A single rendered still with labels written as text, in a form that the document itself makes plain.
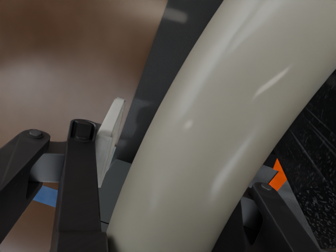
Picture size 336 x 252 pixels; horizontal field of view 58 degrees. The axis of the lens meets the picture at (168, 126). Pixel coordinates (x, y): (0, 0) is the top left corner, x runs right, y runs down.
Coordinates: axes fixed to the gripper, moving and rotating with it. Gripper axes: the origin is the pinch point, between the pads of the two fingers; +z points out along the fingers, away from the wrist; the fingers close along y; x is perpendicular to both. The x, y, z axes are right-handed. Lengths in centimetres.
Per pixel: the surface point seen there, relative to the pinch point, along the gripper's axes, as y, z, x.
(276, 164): 54, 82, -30
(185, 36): 10, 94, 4
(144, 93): 1, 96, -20
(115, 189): -1, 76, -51
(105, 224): -1, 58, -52
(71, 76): -28, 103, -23
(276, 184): 60, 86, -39
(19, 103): -48, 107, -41
